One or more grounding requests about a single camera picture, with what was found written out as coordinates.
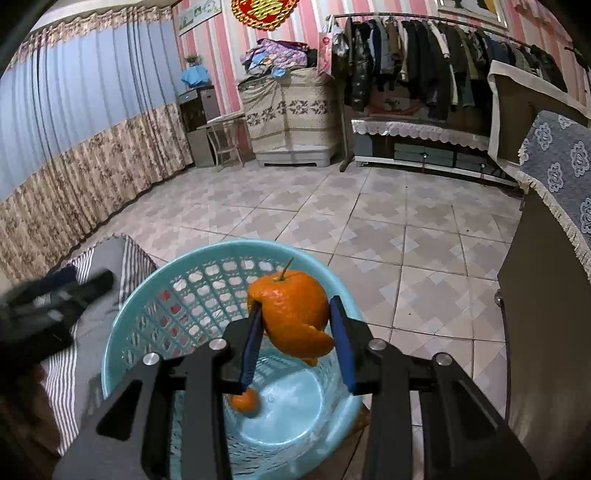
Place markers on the floral curtain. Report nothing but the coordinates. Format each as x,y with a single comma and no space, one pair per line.
89,120

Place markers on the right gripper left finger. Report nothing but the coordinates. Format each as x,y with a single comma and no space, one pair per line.
129,436

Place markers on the clothes rack with garments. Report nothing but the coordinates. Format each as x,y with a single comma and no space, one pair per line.
425,69

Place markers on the low bench with lace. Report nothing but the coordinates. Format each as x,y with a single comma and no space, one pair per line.
425,147

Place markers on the teal plastic basket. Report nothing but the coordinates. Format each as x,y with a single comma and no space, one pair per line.
305,412

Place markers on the orange peel with stem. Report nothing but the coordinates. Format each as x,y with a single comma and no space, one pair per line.
295,312

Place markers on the blue covered plant pot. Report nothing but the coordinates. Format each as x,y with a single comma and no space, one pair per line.
195,74

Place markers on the cloth covered chest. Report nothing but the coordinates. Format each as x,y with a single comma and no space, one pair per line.
294,119

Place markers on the small folding table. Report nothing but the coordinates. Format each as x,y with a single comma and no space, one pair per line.
223,135

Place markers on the blue patterned sofa cover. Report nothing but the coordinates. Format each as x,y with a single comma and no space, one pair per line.
554,160

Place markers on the pile of folded clothes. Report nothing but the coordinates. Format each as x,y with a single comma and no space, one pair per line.
276,57

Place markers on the grey striped table cloth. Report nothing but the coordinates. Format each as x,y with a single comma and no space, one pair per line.
73,381

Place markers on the grey water dispenser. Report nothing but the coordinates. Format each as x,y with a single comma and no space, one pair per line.
198,106

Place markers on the red wall ornament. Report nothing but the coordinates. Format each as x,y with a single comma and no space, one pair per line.
266,15

